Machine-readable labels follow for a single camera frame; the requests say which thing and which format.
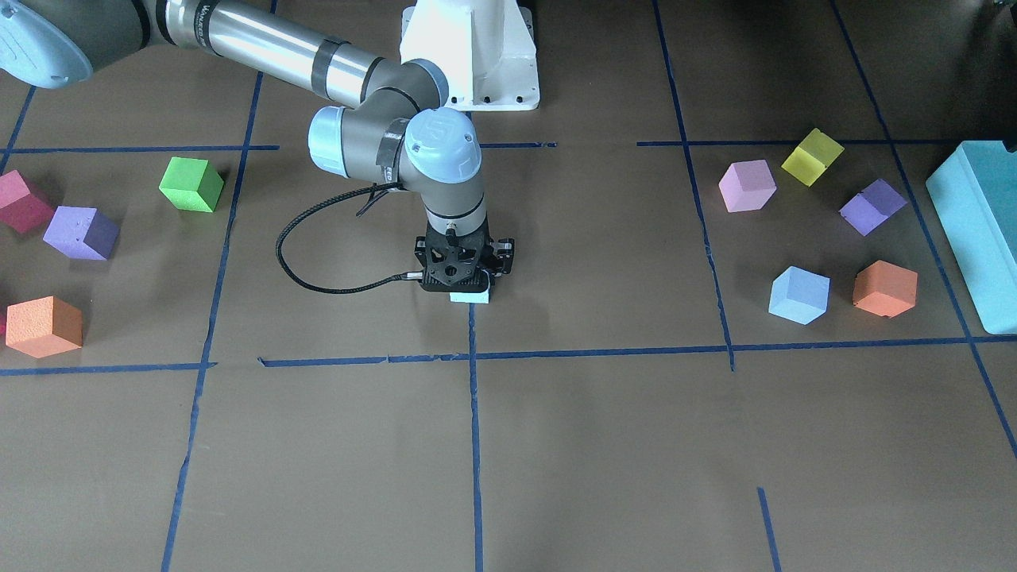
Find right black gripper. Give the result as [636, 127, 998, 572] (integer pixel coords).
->
[414, 222, 515, 293]

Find light blue foam block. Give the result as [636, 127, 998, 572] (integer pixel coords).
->
[448, 290, 490, 304]
[768, 265, 831, 325]

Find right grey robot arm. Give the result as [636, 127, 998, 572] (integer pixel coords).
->
[2, 1, 515, 294]

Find pink foam block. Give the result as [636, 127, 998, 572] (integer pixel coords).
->
[718, 160, 777, 213]

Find yellow foam block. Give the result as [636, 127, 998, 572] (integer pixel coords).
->
[781, 128, 844, 187]

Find green foam block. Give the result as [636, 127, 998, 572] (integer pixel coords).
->
[157, 157, 224, 213]

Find purple foam block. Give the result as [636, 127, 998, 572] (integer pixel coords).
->
[43, 206, 119, 261]
[839, 179, 907, 236]

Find smooth orange foam block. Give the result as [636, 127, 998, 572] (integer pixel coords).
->
[853, 261, 918, 318]

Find textured orange foam block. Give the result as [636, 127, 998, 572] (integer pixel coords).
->
[5, 296, 83, 358]

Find teal plastic bin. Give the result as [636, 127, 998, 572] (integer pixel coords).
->
[926, 141, 1016, 334]

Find red foam block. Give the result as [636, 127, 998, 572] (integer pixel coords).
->
[1, 170, 55, 234]

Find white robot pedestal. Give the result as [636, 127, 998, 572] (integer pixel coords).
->
[400, 1, 541, 112]

